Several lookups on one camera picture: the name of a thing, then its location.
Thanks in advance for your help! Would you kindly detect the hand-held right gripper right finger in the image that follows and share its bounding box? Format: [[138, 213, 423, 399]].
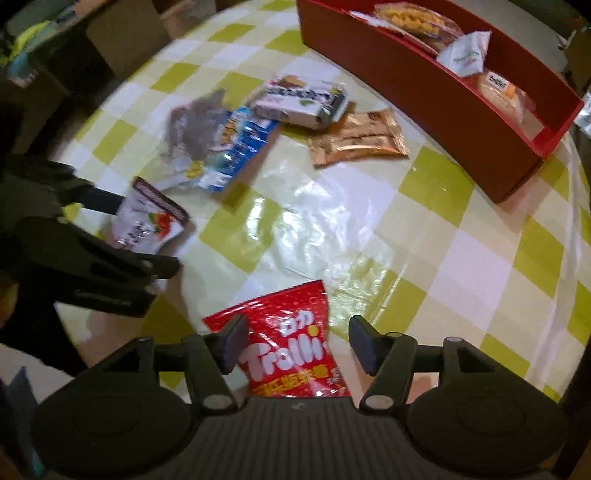
[[348, 315, 502, 413]]

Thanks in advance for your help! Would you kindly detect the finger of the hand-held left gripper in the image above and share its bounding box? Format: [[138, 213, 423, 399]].
[[28, 159, 126, 217], [13, 217, 182, 320]]

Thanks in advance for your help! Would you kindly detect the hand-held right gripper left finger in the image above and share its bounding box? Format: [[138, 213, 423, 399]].
[[99, 315, 250, 412]]

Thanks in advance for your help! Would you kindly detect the white packet with tomato print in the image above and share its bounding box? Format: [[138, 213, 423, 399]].
[[110, 177, 195, 253]]

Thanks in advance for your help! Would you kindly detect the red gummy packet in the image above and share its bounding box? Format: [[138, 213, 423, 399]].
[[203, 280, 352, 398]]

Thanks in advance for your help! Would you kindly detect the clear bag of dark snacks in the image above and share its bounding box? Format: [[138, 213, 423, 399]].
[[159, 89, 232, 185]]

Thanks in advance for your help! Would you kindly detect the blue snack packet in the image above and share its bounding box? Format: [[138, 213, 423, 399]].
[[198, 107, 282, 192]]

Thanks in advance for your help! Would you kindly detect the golden brown snack packet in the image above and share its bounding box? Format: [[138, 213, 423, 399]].
[[308, 108, 411, 168]]

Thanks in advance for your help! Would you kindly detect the green white seaweed packet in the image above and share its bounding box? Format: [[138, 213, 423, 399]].
[[253, 75, 350, 129]]

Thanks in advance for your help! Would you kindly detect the red cardboard box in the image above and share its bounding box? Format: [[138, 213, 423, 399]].
[[295, 0, 585, 205]]

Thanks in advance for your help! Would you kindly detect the white packet with red label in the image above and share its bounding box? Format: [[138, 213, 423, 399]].
[[476, 68, 537, 126]]

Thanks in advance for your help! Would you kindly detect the white grey snack bag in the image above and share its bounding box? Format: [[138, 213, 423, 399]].
[[436, 31, 493, 77]]

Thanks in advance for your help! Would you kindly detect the clear bag of fried crackers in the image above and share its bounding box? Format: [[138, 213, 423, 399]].
[[373, 2, 465, 52]]

